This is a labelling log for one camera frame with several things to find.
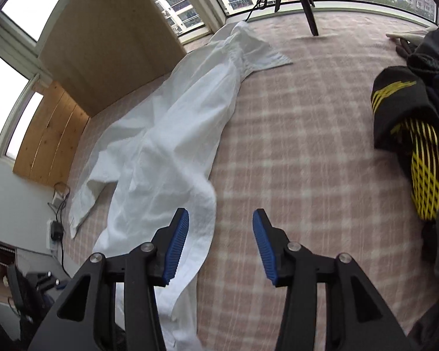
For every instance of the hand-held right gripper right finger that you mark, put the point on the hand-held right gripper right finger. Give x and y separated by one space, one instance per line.
265 248

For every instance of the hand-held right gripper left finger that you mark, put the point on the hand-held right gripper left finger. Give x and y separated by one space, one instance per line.
177 248

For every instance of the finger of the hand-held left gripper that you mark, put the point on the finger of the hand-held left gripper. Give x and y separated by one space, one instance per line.
44 281

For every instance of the white shirt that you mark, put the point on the white shirt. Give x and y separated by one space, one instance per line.
161 146

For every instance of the white power strip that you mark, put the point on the white power strip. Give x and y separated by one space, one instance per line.
50 243

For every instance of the black plug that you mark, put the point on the black plug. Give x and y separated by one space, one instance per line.
56 232

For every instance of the white charger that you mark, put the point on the white charger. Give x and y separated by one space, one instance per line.
57 199

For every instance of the pink plaid blanket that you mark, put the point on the pink plaid blanket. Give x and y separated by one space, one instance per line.
296 146

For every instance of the knotty pine wood board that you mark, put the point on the knotty pine wood board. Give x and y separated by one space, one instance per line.
51 139

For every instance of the black yellow mesh garment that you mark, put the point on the black yellow mesh garment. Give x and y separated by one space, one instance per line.
402 109

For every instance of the large light wooden board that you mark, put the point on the large light wooden board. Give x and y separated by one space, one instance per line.
109 40

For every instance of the black elastic waist garment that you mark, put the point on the black elastic waist garment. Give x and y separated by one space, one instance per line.
435 58

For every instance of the white window frame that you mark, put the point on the white window frame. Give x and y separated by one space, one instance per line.
20 49

